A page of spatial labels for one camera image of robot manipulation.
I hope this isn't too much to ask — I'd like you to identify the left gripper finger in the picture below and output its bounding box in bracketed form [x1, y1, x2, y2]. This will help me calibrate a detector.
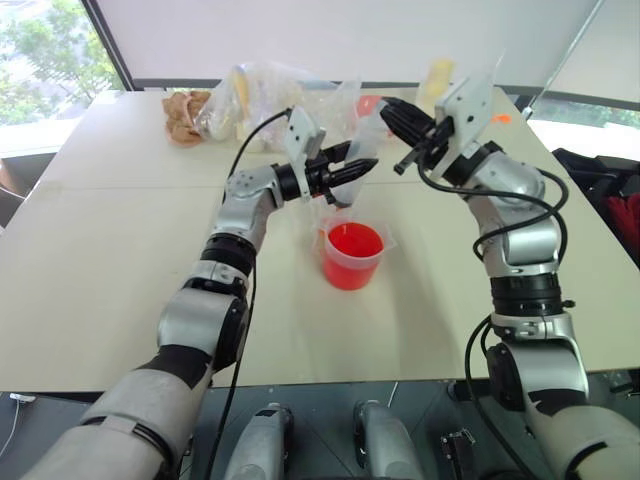
[333, 158, 380, 187]
[319, 141, 354, 164]

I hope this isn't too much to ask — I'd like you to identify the crumpled brown paper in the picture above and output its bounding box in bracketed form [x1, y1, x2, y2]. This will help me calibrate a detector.
[161, 89, 214, 148]

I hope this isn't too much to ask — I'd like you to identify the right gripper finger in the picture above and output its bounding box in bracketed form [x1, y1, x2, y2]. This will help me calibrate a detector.
[379, 102, 430, 149]
[387, 97, 437, 132]

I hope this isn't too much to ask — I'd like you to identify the black window frame bar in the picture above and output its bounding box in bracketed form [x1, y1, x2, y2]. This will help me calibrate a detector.
[79, 0, 136, 92]

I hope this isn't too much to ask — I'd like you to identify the clear plastic bag pile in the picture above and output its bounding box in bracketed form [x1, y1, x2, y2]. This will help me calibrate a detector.
[192, 60, 362, 154]

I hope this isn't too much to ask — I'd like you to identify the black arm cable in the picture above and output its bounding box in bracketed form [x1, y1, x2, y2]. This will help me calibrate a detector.
[418, 167, 572, 480]
[204, 107, 294, 480]

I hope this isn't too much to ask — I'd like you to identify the clear cup with red residue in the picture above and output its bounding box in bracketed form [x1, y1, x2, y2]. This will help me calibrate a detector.
[352, 93, 386, 121]

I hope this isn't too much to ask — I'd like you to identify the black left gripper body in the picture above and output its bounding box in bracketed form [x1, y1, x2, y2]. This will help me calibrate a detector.
[305, 156, 342, 200]

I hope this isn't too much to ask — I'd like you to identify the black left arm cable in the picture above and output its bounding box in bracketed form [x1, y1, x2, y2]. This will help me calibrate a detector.
[204, 107, 294, 480]

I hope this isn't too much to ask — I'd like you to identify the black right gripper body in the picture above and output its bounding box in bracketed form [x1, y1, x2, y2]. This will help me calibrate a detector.
[393, 117, 459, 176]

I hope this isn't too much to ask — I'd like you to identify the small black bracket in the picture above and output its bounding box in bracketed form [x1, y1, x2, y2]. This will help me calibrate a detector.
[439, 427, 476, 480]

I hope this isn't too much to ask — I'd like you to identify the grey rounded robot leg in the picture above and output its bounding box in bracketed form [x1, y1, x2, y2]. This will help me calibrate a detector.
[222, 402, 296, 480]
[352, 399, 426, 480]

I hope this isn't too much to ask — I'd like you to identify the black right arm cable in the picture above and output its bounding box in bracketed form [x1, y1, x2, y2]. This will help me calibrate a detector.
[418, 167, 572, 480]

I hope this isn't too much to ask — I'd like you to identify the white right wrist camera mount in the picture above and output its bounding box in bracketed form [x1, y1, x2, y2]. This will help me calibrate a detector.
[432, 74, 496, 182]

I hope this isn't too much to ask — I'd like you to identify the slanted metal pole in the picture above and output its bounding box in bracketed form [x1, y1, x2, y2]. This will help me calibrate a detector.
[522, 0, 606, 121]

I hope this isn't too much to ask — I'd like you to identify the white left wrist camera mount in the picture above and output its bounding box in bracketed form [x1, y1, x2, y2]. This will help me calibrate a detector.
[282, 105, 327, 202]

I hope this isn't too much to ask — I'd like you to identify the black and red bag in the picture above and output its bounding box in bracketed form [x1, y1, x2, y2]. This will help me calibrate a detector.
[549, 147, 640, 281]

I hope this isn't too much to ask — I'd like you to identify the yellow item in plastic wrap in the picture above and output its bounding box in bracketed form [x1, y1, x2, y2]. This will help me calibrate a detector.
[414, 57, 459, 109]

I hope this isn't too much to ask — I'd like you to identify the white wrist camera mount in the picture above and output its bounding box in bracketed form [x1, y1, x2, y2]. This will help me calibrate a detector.
[282, 105, 327, 202]
[432, 74, 496, 182]

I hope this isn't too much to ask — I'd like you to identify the cup of red liquid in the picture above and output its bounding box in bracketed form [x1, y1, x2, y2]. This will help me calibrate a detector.
[312, 221, 397, 291]

